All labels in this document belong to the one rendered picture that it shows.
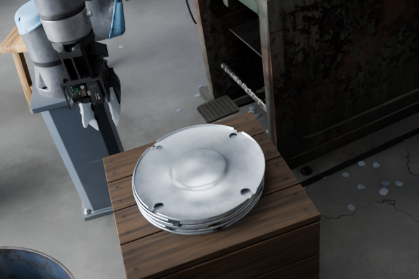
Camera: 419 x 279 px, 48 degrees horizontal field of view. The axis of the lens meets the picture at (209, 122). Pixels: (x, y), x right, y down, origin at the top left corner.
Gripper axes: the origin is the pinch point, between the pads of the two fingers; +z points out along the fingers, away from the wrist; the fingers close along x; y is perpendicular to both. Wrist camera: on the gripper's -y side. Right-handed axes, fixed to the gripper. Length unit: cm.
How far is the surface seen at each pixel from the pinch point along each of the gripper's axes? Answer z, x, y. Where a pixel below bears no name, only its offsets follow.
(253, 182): 17.3, 26.5, 7.4
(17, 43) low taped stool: 23, -45, -92
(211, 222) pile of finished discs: 18.5, 16.6, 14.7
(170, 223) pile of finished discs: 18.5, 8.5, 13.0
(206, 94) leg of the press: 53, 22, -79
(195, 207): 17.4, 13.9, 11.2
